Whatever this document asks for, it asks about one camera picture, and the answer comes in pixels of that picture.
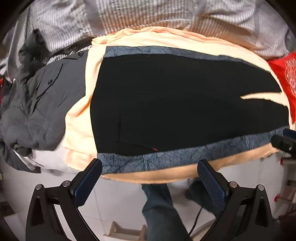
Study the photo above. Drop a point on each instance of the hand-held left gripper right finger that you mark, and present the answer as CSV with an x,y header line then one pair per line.
x,y
212,185

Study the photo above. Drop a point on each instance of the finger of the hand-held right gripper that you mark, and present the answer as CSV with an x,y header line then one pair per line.
x,y
289,132
283,143

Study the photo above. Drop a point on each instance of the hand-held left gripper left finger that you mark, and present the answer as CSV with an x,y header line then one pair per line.
x,y
88,183

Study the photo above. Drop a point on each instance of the black pants with blue-grey trim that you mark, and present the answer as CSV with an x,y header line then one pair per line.
x,y
173,104

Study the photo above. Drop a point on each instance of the wooden rack with red clamps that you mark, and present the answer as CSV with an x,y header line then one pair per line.
x,y
288,185

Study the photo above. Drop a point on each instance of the light grey cloth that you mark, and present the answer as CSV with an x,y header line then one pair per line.
x,y
50,160

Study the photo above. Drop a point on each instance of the peach cloth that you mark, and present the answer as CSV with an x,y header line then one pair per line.
x,y
76,129

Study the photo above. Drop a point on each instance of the wooden stool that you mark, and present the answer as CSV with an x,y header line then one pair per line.
x,y
124,231

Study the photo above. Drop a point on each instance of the red patterned cloth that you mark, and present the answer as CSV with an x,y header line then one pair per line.
x,y
284,69

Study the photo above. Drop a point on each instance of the dark grey jacket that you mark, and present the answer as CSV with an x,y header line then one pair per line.
x,y
46,104

